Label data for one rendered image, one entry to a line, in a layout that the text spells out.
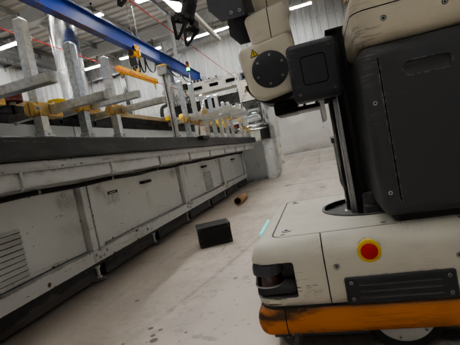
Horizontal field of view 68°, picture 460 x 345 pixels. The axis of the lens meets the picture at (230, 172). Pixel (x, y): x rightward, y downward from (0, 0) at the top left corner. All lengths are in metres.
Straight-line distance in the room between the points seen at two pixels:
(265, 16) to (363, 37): 0.31
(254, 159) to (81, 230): 4.06
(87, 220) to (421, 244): 1.49
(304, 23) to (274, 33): 11.24
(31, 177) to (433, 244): 1.22
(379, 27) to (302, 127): 10.86
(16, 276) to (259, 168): 4.46
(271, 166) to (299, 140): 6.33
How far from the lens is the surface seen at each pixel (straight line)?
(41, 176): 1.40
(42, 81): 1.15
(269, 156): 5.41
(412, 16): 0.89
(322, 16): 12.31
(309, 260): 0.84
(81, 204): 1.86
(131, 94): 1.56
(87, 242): 1.89
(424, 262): 0.87
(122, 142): 1.78
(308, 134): 11.68
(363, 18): 0.88
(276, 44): 1.03
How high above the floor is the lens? 0.51
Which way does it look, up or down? 3 degrees down
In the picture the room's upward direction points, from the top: 11 degrees counter-clockwise
